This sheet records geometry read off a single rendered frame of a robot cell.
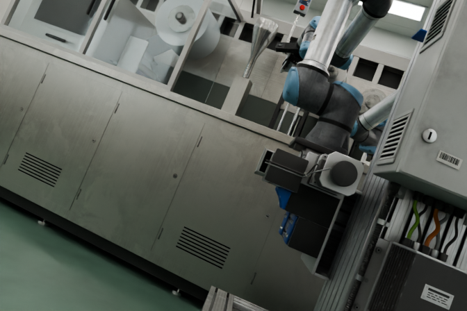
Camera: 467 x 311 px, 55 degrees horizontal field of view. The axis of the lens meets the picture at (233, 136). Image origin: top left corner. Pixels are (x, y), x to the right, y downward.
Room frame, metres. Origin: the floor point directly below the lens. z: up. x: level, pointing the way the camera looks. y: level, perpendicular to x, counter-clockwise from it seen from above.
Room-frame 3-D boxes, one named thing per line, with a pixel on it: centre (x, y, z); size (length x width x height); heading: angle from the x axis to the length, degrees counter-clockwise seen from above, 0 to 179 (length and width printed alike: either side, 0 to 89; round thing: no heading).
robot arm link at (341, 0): (1.47, -0.16, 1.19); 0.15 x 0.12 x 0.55; 93
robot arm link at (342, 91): (1.48, -0.29, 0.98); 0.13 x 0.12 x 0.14; 93
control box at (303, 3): (2.44, -0.08, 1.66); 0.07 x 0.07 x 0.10; 3
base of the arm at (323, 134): (1.48, -0.30, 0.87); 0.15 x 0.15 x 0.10
